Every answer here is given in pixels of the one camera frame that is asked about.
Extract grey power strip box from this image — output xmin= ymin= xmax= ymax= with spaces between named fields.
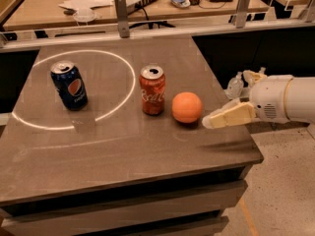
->
xmin=126 ymin=0 xmax=157 ymax=15

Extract red coke can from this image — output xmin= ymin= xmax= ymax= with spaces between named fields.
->
xmin=139 ymin=65 xmax=165 ymax=115

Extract grey metal post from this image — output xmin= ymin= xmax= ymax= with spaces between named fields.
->
xmin=233 ymin=0 xmax=250 ymax=29
xmin=114 ymin=0 xmax=130 ymax=38

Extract clear sanitizer bottle left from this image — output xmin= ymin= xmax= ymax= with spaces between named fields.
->
xmin=226 ymin=72 xmax=244 ymax=99

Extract clear sanitizer bottle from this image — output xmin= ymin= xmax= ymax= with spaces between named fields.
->
xmin=226 ymin=72 xmax=244 ymax=99
xmin=259 ymin=67 xmax=266 ymax=75

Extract clear sanitizer bottle right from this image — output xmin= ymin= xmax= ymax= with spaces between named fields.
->
xmin=259 ymin=67 xmax=266 ymax=75

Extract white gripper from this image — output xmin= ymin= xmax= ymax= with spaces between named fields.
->
xmin=202 ymin=70 xmax=293 ymax=129

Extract orange fruit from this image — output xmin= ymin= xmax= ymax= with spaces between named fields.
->
xmin=171 ymin=92 xmax=203 ymax=123

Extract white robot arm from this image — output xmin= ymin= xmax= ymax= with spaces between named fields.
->
xmin=202 ymin=70 xmax=315 ymax=129

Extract upper cabinet drawer front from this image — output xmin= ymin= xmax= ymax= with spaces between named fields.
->
xmin=3 ymin=180 xmax=247 ymax=236

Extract grey metal post right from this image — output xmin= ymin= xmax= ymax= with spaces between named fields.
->
xmin=233 ymin=0 xmax=250 ymax=29

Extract white papers on desk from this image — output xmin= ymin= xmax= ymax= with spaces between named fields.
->
xmin=60 ymin=0 xmax=113 ymax=10

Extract grey metal post left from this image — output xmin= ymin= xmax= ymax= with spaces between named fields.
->
xmin=114 ymin=0 xmax=130 ymax=38

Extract blue white packet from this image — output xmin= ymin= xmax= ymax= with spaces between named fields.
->
xmin=170 ymin=0 xmax=190 ymax=8

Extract blue pepsi can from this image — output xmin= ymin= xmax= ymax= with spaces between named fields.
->
xmin=50 ymin=60 xmax=88 ymax=111

